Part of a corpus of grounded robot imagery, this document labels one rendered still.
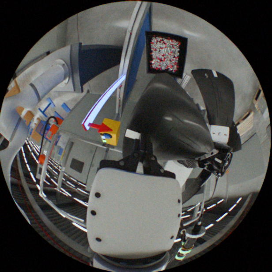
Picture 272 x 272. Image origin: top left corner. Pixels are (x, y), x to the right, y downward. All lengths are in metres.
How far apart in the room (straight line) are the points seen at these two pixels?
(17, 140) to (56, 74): 0.33
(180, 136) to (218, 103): 0.25
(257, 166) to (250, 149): 1.01
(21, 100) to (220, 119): 0.72
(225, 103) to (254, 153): 5.37
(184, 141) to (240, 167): 5.73
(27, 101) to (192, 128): 0.52
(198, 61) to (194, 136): 1.33
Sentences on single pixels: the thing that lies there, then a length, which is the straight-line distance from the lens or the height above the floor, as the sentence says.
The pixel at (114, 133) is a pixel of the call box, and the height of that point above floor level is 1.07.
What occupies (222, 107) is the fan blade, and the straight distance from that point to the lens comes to 0.36.
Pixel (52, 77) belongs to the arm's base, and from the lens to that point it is 0.48.
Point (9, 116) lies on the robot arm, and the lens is 0.42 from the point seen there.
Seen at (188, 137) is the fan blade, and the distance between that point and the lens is 0.16.
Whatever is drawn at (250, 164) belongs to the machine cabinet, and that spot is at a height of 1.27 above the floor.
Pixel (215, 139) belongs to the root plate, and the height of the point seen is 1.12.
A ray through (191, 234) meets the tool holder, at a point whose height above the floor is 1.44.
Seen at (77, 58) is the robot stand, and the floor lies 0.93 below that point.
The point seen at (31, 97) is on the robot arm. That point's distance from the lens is 0.43.
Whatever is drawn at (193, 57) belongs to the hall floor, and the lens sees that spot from 1.40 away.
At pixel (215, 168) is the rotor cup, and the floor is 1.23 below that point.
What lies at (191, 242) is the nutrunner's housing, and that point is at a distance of 0.35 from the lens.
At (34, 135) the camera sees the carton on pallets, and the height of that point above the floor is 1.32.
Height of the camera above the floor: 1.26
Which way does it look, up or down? 30 degrees down
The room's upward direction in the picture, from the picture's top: 169 degrees counter-clockwise
